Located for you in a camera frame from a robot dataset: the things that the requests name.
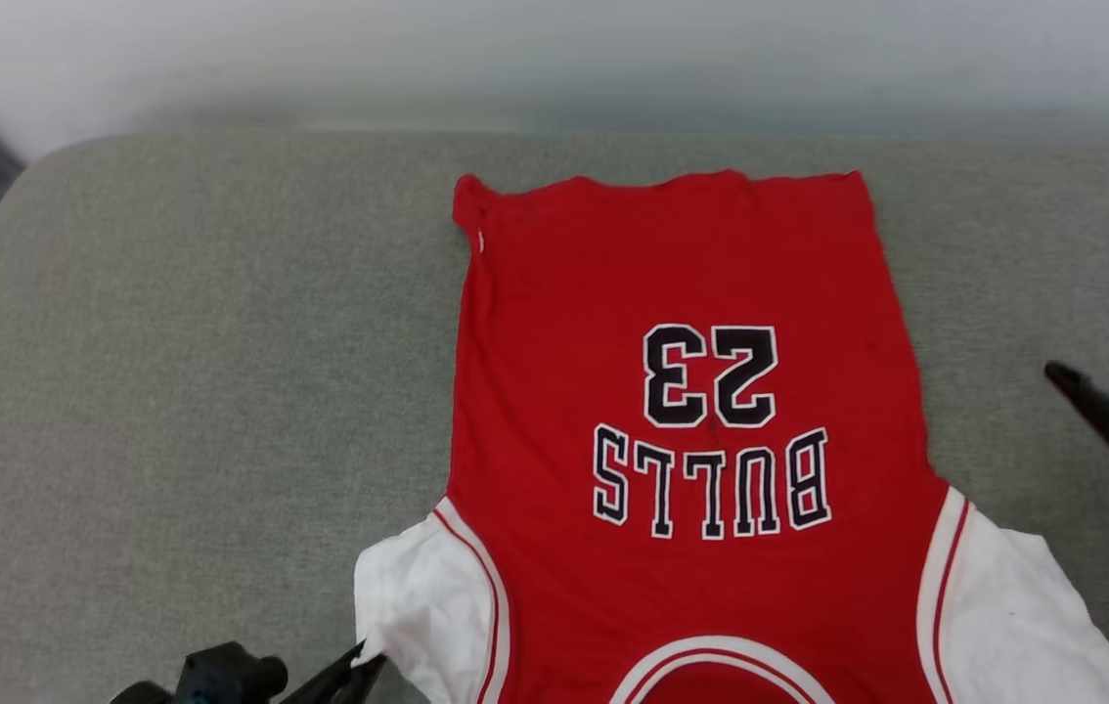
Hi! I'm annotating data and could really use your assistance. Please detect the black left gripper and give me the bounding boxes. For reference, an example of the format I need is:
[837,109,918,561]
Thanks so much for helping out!
[108,640,389,704]

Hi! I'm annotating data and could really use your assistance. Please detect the red white basketball jersey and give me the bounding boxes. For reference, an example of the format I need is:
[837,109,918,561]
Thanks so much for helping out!
[353,169,1109,704]

